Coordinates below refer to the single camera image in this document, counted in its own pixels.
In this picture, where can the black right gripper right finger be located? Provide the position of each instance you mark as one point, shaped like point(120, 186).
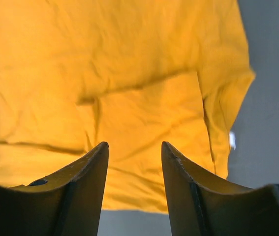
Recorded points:
point(203, 204)

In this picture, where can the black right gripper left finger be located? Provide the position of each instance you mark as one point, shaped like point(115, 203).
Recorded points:
point(65, 203)

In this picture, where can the orange t shirt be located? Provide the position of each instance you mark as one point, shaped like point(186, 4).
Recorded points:
point(133, 73)

